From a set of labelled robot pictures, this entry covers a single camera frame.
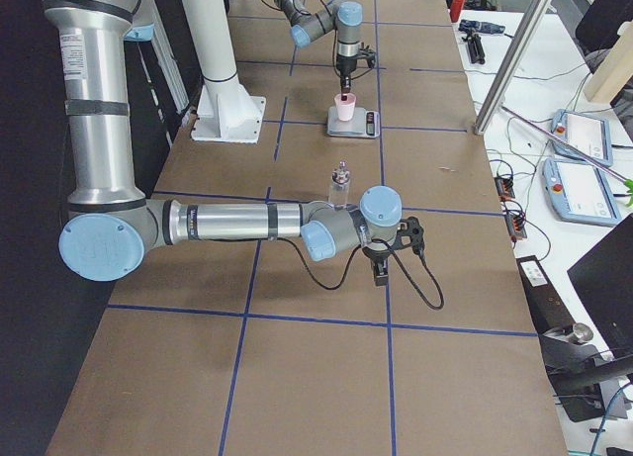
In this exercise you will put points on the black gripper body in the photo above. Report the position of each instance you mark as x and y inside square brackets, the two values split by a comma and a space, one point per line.
[345, 67]
[377, 253]

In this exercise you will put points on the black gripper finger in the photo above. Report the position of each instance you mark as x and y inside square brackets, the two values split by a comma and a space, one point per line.
[380, 272]
[345, 86]

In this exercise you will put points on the pink plastic cup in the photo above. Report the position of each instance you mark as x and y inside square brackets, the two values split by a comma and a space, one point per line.
[345, 104]

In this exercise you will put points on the glass sauce bottle metal spout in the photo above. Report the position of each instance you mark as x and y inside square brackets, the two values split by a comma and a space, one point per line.
[339, 186]

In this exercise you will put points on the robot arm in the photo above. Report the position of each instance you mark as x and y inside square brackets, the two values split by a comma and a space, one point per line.
[342, 16]
[112, 225]

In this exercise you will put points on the silver digital kitchen scale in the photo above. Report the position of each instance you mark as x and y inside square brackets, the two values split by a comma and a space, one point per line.
[364, 124]

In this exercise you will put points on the blue folded umbrella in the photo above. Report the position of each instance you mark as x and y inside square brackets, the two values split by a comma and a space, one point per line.
[481, 27]

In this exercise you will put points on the black folded tripod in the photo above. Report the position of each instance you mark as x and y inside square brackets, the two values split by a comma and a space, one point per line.
[475, 48]

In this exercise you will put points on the orange black connector block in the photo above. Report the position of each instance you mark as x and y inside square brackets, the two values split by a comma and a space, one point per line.
[513, 213]

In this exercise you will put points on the black box white label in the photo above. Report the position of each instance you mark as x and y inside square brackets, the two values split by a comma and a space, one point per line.
[547, 309]

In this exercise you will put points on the near teach pendant tablet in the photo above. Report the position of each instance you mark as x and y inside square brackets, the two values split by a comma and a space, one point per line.
[579, 193]

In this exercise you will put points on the teach pendant tablet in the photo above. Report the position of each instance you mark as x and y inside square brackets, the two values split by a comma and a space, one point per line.
[579, 193]
[586, 133]

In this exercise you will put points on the black monitor stand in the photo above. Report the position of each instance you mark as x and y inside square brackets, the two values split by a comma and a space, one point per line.
[602, 279]

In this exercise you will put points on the far teach pendant tablet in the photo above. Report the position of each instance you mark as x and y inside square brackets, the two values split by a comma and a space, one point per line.
[586, 133]

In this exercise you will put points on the metal rod green tip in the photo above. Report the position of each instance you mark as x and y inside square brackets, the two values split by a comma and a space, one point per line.
[586, 157]

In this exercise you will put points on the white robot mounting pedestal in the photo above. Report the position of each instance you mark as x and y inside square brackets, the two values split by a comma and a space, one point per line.
[225, 112]

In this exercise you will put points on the aluminium frame post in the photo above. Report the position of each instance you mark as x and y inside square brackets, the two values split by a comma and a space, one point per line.
[525, 32]

